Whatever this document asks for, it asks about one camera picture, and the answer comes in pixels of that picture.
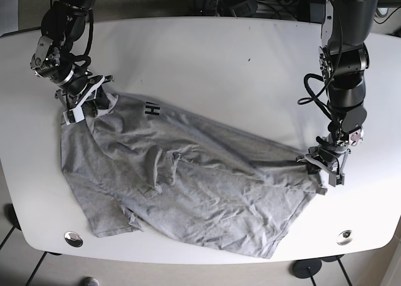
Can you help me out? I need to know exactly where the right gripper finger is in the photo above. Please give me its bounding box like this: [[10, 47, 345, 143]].
[[95, 88, 110, 116]]

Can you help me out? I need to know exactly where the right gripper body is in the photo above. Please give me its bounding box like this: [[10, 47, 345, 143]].
[[30, 37, 112, 110]]

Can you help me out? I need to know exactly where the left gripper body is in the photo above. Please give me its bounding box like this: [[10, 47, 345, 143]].
[[296, 127, 364, 186]]

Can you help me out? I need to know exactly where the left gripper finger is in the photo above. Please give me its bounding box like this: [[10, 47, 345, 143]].
[[306, 162, 320, 175], [316, 183, 328, 195]]

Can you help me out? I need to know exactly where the grey printed T-shirt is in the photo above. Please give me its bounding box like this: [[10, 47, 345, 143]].
[[60, 94, 322, 258]]

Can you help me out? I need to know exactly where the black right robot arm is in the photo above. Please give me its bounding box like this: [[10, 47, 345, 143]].
[[30, 0, 112, 122]]

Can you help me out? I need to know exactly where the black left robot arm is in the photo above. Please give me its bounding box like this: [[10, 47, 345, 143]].
[[297, 0, 378, 186]]

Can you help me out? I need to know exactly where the right silver table grommet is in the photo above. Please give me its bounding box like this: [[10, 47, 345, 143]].
[[336, 230, 353, 246]]

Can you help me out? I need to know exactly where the silver table grommet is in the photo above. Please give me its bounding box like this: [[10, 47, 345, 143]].
[[336, 230, 353, 246], [64, 231, 83, 248]]

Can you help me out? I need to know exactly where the black round stand base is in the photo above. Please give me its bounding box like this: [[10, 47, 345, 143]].
[[291, 258, 322, 279]]

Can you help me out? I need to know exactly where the left silver table grommet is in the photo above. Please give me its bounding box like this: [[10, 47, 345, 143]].
[[64, 231, 83, 248]]

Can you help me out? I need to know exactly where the left grey shoe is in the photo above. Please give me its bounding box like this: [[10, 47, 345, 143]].
[[82, 277, 100, 286]]

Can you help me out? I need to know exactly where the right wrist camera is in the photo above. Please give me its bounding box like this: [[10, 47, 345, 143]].
[[63, 106, 85, 125]]

